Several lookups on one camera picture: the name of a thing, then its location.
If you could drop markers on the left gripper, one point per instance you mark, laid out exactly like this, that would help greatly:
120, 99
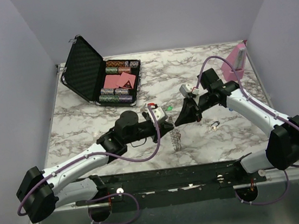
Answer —
164, 127

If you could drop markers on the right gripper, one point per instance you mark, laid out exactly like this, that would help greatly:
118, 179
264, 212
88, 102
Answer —
188, 113

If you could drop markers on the metal disc keyring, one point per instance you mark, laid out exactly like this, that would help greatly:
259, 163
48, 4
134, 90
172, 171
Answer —
175, 136

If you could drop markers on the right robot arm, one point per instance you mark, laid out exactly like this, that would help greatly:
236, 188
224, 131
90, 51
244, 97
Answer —
282, 149

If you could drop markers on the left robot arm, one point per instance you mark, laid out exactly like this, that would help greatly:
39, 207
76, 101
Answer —
42, 191

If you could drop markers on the red card with black triangle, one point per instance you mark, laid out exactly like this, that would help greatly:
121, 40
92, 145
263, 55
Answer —
126, 81

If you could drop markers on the black poker chip case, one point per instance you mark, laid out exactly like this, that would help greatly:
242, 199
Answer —
85, 70

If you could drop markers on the red playing card deck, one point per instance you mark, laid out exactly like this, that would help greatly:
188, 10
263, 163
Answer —
111, 81

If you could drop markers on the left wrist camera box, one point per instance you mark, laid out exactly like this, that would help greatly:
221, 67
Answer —
157, 114

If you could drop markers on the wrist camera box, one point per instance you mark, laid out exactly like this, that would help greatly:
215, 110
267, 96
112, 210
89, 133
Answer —
157, 114
189, 91

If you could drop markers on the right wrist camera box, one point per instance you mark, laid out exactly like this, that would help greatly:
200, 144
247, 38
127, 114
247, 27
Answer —
189, 91

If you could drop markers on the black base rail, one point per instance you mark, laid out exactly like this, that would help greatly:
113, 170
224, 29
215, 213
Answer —
166, 187

